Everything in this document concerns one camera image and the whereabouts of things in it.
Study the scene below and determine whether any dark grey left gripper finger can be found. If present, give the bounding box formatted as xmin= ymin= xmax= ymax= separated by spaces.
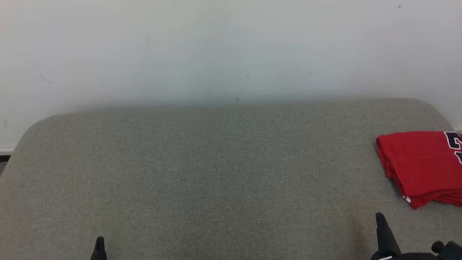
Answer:
xmin=90 ymin=236 xmax=108 ymax=260

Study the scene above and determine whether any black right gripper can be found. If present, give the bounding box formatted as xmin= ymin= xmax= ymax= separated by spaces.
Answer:
xmin=371 ymin=212 xmax=439 ymax=260

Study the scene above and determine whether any white and black baseboard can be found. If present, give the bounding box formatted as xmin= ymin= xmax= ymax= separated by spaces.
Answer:
xmin=0 ymin=146 xmax=15 ymax=163

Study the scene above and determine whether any red white basketball jersey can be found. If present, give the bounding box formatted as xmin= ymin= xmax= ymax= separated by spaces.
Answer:
xmin=375 ymin=131 xmax=462 ymax=210

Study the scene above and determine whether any grey fabric sofa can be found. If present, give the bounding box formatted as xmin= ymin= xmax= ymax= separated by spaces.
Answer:
xmin=0 ymin=97 xmax=462 ymax=260

